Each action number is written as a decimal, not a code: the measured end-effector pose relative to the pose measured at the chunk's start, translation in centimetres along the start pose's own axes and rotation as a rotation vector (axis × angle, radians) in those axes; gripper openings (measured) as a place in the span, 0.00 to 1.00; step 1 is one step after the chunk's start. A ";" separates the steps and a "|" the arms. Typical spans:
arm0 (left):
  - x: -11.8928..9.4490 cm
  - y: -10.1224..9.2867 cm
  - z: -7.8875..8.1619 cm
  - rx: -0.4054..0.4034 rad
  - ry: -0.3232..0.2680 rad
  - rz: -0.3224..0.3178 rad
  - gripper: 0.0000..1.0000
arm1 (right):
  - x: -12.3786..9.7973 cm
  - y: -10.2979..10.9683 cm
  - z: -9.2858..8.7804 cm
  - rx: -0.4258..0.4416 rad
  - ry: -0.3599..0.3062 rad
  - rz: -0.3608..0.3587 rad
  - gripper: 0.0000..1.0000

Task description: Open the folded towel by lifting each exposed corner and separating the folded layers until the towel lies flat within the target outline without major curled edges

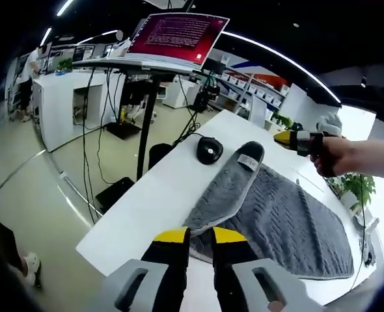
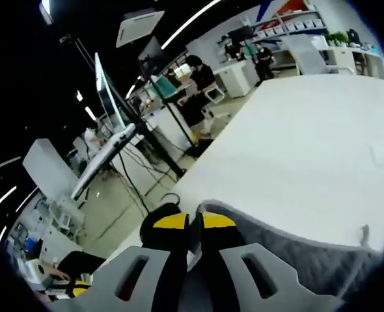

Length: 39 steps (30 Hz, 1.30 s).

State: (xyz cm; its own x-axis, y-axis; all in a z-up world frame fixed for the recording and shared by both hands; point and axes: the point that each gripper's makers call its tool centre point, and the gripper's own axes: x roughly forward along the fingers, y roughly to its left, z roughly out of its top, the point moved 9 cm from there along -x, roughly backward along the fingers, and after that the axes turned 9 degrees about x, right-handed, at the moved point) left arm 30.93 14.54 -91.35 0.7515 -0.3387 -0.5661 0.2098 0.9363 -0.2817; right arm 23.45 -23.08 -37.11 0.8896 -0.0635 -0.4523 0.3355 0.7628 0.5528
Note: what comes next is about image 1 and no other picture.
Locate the grey towel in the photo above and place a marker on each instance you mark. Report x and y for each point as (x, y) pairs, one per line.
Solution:
(276, 221)

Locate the person's right hand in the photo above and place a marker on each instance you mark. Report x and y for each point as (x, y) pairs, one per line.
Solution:
(341, 157)

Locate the person's left hand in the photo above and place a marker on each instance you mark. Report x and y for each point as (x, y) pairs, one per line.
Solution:
(275, 306)

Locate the small green plants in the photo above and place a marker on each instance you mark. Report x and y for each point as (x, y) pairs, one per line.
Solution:
(282, 120)

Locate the storage shelf with white bins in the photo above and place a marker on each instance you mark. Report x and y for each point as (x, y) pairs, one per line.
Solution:
(254, 86)

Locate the large green potted plant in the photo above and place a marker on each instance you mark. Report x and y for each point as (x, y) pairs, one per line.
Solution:
(361, 187)

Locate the long ceiling light strip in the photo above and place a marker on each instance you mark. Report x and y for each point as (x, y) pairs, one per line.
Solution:
(286, 58)

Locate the black round device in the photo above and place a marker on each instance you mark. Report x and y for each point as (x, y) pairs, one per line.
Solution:
(209, 150)

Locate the black floor box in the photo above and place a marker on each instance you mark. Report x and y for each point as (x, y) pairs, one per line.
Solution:
(114, 195)

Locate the black background monitor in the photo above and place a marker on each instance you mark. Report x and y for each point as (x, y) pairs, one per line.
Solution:
(217, 67)

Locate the black chair back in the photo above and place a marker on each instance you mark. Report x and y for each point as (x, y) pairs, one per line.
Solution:
(159, 156)

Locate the person's white shoe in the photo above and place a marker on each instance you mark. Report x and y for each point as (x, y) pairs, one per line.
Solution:
(32, 269)

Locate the black standing desk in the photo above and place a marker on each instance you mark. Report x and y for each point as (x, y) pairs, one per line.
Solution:
(148, 130)

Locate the red screen monitor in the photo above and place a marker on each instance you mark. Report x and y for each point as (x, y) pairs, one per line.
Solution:
(179, 37)

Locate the person's leg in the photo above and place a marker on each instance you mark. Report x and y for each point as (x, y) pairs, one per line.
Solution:
(5, 240)

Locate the white counter unit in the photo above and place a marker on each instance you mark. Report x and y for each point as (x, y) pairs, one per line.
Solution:
(53, 110)

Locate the small green plant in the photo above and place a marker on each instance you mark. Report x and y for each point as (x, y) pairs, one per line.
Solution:
(64, 65)

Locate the black camera device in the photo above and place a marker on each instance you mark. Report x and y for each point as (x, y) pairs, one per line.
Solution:
(206, 94)

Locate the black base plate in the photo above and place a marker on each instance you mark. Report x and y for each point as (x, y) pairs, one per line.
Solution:
(123, 130)

